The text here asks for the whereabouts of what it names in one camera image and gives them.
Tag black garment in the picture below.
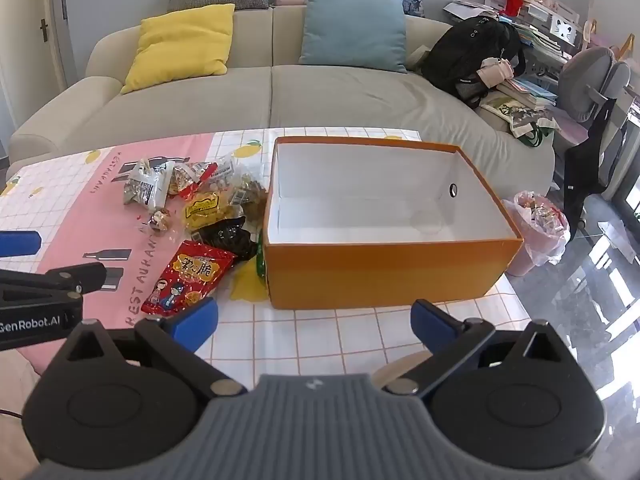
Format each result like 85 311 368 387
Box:
562 95 628 233

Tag black backpack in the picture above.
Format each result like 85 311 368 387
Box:
420 16 527 108

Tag red snack packet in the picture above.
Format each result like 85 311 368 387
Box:
141 240 237 317

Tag blue pillow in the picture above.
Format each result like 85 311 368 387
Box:
298 0 408 75

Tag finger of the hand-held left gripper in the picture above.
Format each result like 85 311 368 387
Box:
0 230 42 259
0 261 107 307

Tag clear packet of white balls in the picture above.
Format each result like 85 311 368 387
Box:
210 155 251 191

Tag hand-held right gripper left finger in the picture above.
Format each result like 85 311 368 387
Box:
55 297 248 398

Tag papers on floor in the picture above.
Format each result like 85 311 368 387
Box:
600 220 640 261

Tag green brown snack packet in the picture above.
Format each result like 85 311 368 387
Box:
235 172 269 223

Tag yellow pillow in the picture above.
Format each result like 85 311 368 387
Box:
120 3 236 95

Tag pink checked printed tablecloth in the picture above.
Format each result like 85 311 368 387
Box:
0 127 533 376

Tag red-edged cracker packet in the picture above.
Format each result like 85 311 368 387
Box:
167 160 221 201

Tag desk shelf organiser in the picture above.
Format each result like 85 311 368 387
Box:
485 0 583 56

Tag grey desk chair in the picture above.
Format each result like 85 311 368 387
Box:
552 47 633 201

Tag black snack packet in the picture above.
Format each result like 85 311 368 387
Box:
190 217 258 263

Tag printed tote bag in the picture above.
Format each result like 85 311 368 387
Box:
477 95 556 148

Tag yellow waffle packet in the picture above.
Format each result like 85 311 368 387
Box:
182 190 246 231

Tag orange cardboard box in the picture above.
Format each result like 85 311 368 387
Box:
262 135 524 311

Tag white blue snack packet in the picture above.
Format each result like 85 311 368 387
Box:
122 157 176 208

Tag small round nut packet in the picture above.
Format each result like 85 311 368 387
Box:
149 207 173 235

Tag pink trash bin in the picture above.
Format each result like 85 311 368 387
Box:
501 190 571 277

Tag pink pouch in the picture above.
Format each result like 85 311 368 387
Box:
477 57 516 88

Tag stack of books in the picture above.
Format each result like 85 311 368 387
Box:
492 77 558 111

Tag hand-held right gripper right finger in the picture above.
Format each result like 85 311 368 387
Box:
382 299 578 397

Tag beige sofa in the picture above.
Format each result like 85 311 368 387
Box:
7 5 557 186

